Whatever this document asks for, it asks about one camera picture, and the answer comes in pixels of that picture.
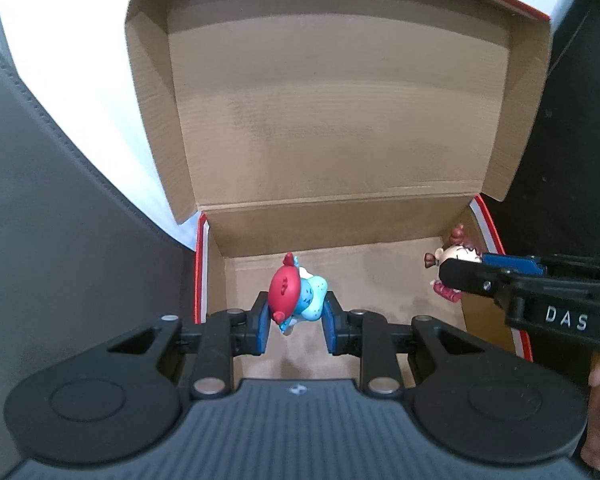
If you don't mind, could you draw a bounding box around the brown-haired doll figurine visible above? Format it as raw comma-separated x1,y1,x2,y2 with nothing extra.
424,223,483,305

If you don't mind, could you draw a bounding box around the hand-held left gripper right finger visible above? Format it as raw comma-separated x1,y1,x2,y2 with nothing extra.
322,291,486,397

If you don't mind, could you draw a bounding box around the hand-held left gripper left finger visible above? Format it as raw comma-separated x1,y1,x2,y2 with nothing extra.
102,291,272,401

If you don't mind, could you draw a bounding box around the blue figurine with red hat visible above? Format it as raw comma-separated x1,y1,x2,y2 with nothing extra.
267,252,329,337

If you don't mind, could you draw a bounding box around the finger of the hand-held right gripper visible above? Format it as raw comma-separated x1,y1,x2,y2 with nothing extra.
438,258,513,307
481,253,600,283

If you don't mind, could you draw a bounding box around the small black board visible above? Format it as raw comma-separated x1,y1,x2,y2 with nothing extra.
495,0,600,271

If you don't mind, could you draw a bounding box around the red cardboard shoe box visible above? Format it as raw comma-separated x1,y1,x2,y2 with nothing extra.
125,0,553,363

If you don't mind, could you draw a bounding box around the grey leather mat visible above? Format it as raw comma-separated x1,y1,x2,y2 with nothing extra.
0,27,203,413

